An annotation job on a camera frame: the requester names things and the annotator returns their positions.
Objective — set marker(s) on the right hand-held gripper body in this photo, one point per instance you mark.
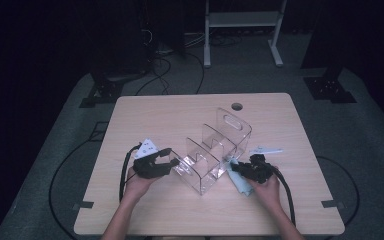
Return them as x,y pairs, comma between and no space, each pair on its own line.
258,170

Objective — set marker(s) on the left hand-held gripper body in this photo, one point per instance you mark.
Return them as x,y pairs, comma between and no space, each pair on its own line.
150,168

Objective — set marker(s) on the clear acrylic divided organizer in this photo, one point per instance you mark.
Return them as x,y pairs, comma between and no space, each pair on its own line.
213,153

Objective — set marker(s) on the person's left hand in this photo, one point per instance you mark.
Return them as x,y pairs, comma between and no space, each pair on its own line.
138,185

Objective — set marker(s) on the person's right hand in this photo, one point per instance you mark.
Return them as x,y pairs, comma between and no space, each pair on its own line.
268,193

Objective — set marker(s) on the black strip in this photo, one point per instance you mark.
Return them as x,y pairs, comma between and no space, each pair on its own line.
86,204
330,203

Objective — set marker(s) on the black stand base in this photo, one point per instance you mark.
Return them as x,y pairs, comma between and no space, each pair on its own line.
105,88
328,88

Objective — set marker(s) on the dark equipment cabinet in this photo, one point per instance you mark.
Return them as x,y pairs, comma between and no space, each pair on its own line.
123,40

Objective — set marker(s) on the white metal stand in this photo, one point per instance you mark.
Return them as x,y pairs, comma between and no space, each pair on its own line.
243,19

